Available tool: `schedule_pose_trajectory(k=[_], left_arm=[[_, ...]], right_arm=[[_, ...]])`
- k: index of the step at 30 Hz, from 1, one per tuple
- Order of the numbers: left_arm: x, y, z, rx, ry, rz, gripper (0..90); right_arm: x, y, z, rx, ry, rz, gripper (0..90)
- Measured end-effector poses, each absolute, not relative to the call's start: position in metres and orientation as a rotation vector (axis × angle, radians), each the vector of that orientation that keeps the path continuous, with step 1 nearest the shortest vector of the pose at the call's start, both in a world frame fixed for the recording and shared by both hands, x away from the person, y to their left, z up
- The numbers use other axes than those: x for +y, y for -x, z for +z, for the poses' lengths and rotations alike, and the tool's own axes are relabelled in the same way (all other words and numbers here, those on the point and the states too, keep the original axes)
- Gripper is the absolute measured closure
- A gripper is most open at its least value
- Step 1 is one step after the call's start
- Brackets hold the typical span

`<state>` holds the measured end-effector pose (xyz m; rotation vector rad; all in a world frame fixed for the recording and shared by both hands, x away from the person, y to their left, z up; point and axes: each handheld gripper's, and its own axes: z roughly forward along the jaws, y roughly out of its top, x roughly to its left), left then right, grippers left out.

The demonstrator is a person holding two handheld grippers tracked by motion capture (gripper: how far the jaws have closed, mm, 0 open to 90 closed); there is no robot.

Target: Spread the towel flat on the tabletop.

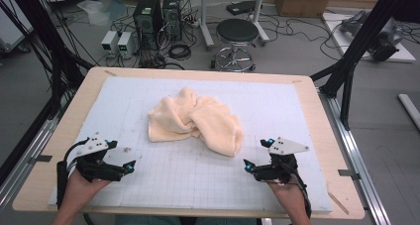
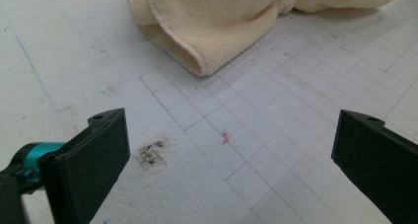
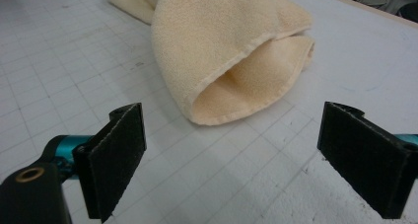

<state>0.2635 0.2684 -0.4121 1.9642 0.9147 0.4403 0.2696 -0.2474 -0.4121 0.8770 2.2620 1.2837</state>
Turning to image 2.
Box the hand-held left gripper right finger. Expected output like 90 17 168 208
330 110 418 224

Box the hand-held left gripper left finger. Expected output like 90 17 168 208
38 108 131 224

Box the cream towel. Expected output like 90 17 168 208
124 0 401 77

